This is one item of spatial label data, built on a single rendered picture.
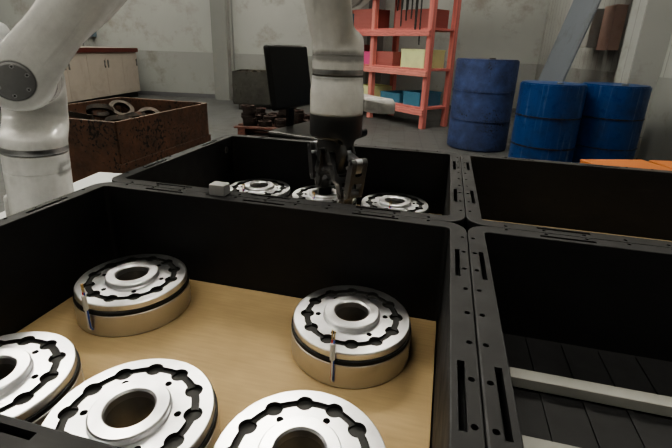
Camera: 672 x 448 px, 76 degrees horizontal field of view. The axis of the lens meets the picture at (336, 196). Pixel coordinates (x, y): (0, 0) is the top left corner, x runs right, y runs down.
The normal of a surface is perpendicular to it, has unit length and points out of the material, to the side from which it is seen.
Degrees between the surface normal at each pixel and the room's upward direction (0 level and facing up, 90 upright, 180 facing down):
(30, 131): 21
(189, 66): 90
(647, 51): 90
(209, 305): 0
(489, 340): 0
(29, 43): 84
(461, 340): 0
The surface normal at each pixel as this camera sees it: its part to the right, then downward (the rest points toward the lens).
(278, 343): 0.03, -0.95
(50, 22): 0.25, 0.24
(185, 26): -0.14, 0.32
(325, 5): -0.43, 0.54
